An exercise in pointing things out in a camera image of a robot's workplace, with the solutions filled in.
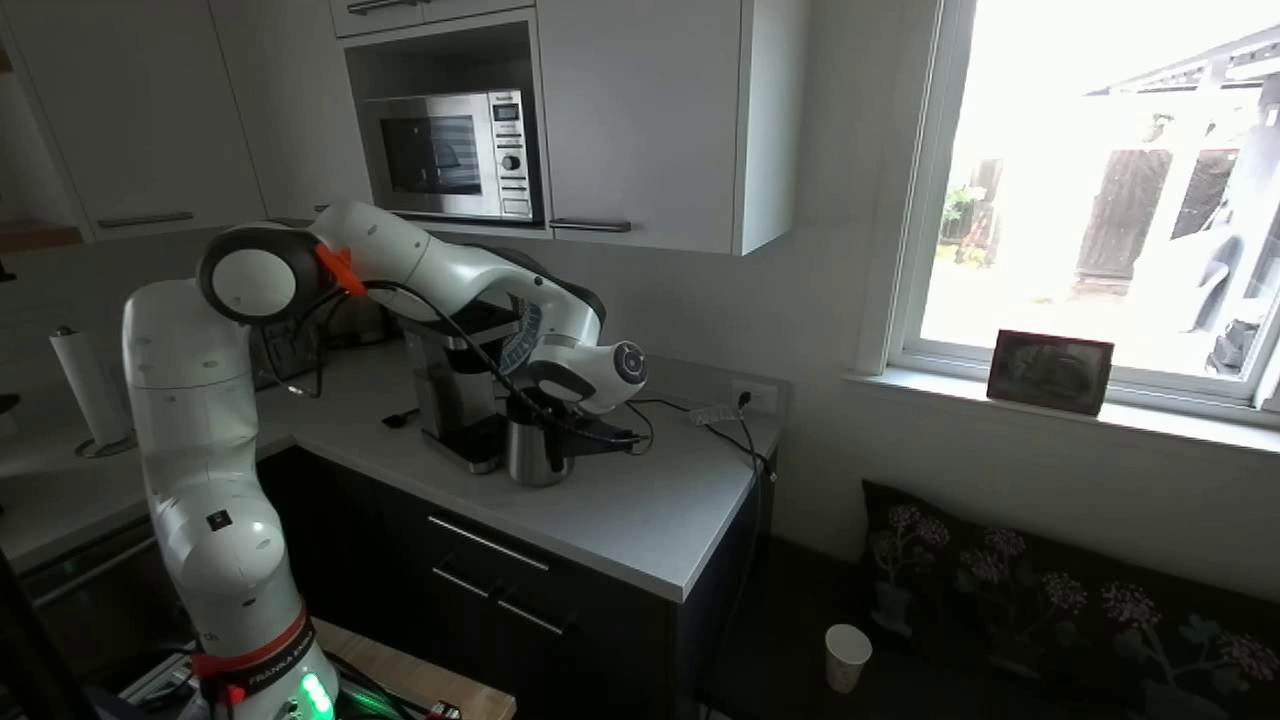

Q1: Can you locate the white wall outlet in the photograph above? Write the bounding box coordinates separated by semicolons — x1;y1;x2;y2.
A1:
724;378;785;422

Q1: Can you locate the orange cable clip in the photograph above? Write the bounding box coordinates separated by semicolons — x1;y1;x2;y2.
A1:
312;237;371;300

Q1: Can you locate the short silver drawer handle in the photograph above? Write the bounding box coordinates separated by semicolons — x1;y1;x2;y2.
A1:
426;565;494;604
491;598;568;642

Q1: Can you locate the black cabinet with bar handle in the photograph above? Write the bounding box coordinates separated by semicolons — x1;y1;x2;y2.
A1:
13;514;194;693

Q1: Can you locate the dark picture frame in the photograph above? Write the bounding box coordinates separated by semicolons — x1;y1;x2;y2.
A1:
984;329;1116;422

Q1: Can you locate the white wall cabinet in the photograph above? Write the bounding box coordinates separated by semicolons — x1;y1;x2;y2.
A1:
0;0;272;247
536;0;814;261

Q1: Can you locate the thin black power cable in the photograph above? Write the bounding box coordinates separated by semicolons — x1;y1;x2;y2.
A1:
625;394;781;474

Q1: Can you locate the dark floral cushion bench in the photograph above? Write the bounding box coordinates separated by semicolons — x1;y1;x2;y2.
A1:
852;477;1280;720

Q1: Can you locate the white microwave niche cabinet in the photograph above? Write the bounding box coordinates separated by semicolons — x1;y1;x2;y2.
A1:
327;0;550;245

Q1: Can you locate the black and steel coffee machine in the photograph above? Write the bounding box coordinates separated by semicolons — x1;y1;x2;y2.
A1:
403;286;536;479

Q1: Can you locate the silver microwave oven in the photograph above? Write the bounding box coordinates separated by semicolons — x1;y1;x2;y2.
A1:
357;85;540;228

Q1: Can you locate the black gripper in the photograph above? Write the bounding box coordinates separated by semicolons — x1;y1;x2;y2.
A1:
533;395;638;457

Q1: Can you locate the wooden robot platform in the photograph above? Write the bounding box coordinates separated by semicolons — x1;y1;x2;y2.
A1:
312;618;518;720

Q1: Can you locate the black drawer cabinet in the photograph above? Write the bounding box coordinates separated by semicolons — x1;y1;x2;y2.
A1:
252;446;777;720

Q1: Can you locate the white window frame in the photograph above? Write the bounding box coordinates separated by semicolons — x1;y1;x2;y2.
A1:
872;0;1280;432

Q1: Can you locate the silver cabinet bar handle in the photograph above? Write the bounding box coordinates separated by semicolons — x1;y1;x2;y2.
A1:
23;520;160;604

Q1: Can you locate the white paper cup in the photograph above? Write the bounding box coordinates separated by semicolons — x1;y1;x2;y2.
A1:
820;621;874;699

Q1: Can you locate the steel coffee pot black handle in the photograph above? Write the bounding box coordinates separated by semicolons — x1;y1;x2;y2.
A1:
499;406;575;492

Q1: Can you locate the silver wall cabinet handle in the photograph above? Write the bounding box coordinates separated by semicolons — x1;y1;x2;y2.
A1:
550;215;638;242
91;207;200;232

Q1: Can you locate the wooden wall shelf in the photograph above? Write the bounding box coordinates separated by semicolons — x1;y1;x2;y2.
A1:
0;215;86;256

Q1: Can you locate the dark countertop appliance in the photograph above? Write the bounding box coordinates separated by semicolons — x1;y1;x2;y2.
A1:
252;297;408;395

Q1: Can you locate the long silver drawer handle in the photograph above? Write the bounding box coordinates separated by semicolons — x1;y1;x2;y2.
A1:
425;514;550;578

